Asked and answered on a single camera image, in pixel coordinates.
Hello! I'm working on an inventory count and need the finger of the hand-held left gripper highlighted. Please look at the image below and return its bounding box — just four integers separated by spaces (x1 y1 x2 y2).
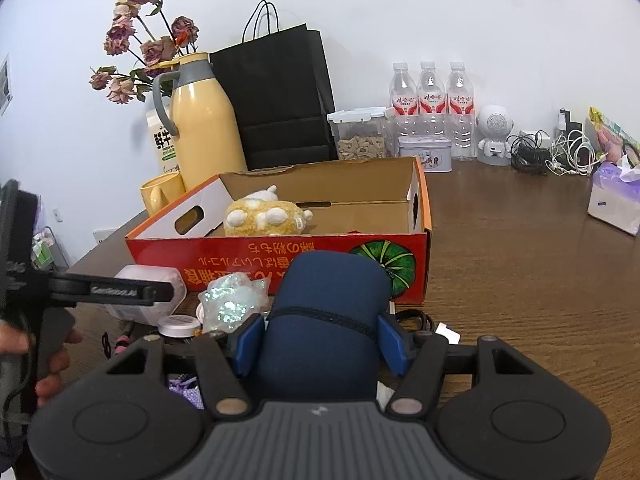
49 274 177 306

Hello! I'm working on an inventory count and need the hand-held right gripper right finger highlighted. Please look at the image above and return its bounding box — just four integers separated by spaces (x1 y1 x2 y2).
377 313 537 421

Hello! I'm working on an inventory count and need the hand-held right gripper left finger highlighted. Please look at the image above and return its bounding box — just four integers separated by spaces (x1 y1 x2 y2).
105 313 267 421

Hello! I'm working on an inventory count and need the iridescent plastic bag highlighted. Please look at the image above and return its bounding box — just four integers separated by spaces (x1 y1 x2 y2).
197 276 271 333

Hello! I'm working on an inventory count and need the navy zip pouch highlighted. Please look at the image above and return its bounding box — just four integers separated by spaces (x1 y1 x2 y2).
255 251 435 403

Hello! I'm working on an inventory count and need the purple knit cloth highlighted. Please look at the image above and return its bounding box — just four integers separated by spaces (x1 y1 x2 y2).
167 374 205 409

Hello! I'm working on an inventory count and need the red cardboard box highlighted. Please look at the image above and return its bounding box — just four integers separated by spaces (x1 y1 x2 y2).
125 156 433 307

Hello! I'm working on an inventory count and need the person's left hand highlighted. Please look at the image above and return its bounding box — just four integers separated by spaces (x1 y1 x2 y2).
0 320 84 408

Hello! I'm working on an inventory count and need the white storage rack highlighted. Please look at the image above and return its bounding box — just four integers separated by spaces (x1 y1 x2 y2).
30 227 71 271

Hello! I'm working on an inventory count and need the yellow mug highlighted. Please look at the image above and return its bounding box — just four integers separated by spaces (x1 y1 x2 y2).
139 171 187 217

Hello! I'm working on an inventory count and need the yellow plush toy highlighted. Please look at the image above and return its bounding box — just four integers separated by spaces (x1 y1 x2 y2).
222 185 315 237

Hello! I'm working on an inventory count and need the white milk carton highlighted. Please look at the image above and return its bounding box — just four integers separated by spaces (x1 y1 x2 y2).
145 108 182 176

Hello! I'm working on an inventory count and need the yellow thermos jug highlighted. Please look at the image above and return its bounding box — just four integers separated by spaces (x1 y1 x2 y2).
151 51 249 191

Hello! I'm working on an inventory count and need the white tin box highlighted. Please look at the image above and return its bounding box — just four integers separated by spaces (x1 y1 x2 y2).
397 135 453 173

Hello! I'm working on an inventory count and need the clear snack container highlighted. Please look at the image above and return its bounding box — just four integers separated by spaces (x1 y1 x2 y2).
327 106 396 161

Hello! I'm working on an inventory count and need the black paper bag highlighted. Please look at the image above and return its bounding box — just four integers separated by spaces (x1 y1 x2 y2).
209 0 339 171

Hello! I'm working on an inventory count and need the dried flower bouquet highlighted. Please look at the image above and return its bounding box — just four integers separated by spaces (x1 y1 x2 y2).
89 0 201 106

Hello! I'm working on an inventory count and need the white robot speaker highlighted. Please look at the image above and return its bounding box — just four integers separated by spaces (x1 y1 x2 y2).
476 104 513 167

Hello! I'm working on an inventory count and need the purple tissue pack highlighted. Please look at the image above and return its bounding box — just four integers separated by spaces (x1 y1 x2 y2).
587 152 640 236

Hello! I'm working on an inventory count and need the black charger stand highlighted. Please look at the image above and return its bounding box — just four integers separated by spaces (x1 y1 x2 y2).
556 107 583 137

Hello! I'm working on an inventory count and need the colourful snack packet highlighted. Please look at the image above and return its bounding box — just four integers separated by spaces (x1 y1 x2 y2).
587 106 640 166

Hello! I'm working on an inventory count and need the wall picture frame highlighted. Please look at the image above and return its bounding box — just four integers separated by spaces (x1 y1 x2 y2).
0 52 13 116

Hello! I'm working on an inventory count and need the black cable tangle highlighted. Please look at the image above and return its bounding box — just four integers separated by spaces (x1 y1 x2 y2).
510 130 553 177

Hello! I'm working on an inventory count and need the white cable tangle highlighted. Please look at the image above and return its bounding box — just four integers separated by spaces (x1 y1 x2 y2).
545 130 601 177

